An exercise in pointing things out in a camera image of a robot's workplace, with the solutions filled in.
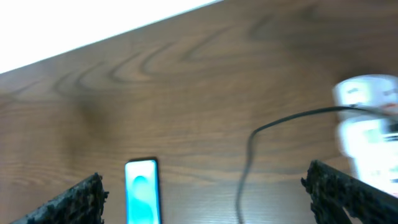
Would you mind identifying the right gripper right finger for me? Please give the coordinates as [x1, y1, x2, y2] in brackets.
[301, 160, 397, 224]

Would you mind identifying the blue Galaxy smartphone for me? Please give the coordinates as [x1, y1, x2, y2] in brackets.
[124, 157, 163, 224]

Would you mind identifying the white power strip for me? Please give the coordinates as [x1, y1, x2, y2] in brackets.
[333, 74, 397, 197]

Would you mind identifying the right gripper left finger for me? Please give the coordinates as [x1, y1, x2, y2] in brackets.
[11, 173, 109, 224]

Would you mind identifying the black charger cable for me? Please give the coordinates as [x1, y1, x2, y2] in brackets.
[234, 105, 398, 224]

